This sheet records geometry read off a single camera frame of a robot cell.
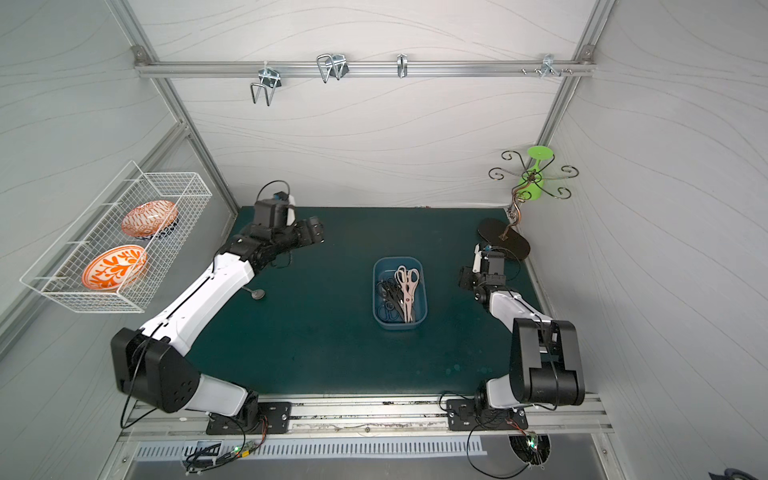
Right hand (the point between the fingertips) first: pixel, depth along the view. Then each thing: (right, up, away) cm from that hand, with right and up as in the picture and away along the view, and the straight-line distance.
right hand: (470, 268), depth 94 cm
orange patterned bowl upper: (-85, +15, -22) cm, 89 cm away
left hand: (-46, +13, -12) cm, 49 cm away
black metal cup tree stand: (+16, +11, +17) cm, 26 cm away
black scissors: (-25, -7, 0) cm, 26 cm away
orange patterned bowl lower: (-85, +4, -31) cm, 91 cm away
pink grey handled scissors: (-20, -4, +2) cm, 21 cm away
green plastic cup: (+16, +27, -7) cm, 32 cm away
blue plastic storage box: (-27, -14, -3) cm, 31 cm away
